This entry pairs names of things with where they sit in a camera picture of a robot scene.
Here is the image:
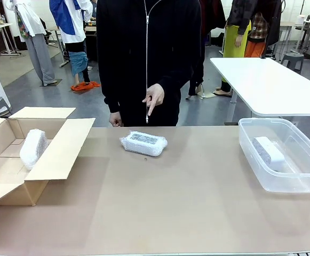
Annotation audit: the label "bubble-wrapped clock with dark face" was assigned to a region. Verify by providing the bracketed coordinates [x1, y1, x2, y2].
[118, 130, 169, 157]

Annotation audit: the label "person's right forearm black sleeve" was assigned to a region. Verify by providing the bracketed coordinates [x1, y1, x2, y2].
[100, 66, 122, 114]

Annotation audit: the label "unwrapped white digital clock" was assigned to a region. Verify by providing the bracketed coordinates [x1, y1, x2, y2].
[251, 136, 287, 171]

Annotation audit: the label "orange cloth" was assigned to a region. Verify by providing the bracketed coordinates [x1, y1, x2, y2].
[70, 81, 101, 92]

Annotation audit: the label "bubble-wrapped clock all white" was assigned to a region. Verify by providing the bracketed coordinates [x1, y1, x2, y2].
[19, 128, 49, 171]

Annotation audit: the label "person's right hand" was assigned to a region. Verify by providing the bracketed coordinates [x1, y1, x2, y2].
[108, 111, 123, 127]

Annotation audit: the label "blue denim garment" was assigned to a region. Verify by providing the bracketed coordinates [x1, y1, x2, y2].
[68, 51, 89, 83]

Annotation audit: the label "person in black zip hoodie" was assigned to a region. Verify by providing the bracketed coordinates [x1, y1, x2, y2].
[96, 0, 205, 127]

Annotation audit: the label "white shirt on mannequin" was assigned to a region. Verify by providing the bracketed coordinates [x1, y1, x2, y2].
[12, 0, 47, 43]

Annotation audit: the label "white side table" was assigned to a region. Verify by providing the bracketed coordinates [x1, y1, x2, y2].
[209, 57, 310, 125]

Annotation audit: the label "clear plastic storage bin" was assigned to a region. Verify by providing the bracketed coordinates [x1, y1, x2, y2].
[237, 117, 310, 193]

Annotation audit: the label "dark red garment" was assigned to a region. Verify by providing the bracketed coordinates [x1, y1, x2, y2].
[198, 0, 226, 97]

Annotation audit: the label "orange trousers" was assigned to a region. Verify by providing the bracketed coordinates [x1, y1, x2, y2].
[244, 41, 266, 59]

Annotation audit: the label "plaid shirt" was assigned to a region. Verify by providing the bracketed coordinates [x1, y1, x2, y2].
[248, 12, 267, 43]

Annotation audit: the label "black jacket on mannequin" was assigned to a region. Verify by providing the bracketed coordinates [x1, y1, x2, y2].
[226, 0, 282, 46]

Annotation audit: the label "blue and white jacket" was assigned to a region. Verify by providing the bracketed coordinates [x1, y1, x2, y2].
[49, 0, 93, 45]

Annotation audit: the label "open brown cardboard box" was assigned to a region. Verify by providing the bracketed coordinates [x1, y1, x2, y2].
[0, 107, 96, 207]

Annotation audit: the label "yellow apron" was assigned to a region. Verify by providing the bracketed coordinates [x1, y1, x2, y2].
[222, 20, 251, 59]

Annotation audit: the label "person's left forearm black sleeve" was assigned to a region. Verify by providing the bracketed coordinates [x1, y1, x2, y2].
[158, 45, 205, 93]

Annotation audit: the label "person's left hand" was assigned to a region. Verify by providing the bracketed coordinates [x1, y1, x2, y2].
[142, 84, 165, 117]

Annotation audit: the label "white background workbench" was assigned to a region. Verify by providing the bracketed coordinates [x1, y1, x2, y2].
[277, 14, 310, 54]

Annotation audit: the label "grey trousers on mannequin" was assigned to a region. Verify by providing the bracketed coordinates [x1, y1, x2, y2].
[25, 33, 57, 86]

